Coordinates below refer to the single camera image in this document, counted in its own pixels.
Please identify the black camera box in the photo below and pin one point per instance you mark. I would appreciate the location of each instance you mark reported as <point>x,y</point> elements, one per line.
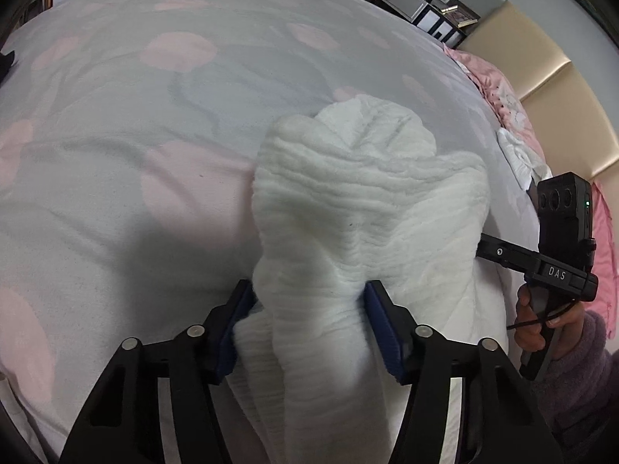
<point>565,215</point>

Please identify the picture frame on nightstand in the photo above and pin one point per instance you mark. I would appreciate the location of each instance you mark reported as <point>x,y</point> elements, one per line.
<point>460,15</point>

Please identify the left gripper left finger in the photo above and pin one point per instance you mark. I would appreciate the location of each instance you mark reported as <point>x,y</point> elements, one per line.
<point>119,421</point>

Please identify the white nightstand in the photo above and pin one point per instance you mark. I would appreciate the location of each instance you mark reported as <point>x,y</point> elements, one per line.
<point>426,15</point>

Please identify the white muslin blanket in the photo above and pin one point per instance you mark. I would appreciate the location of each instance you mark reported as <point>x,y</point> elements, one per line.
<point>358,192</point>

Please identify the light pink printed pillow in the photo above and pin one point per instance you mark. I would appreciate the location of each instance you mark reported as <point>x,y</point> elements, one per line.
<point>499,94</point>

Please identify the person right hand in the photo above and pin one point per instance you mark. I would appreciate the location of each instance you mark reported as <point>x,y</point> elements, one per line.
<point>569,327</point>

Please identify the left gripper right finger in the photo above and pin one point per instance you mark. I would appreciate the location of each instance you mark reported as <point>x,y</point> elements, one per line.
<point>499,422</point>

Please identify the right purple fuzzy sleeve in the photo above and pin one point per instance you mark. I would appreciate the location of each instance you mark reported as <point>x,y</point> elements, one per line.
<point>578,398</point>

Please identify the dark pink pillow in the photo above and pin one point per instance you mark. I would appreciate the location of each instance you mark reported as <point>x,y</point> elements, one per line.
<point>605,263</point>

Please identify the beige padded headboard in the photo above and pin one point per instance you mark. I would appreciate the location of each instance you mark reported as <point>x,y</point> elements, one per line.
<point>569,122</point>

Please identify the grey polka dot bedsheet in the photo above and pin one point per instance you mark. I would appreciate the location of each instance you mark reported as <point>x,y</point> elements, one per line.
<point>129,132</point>

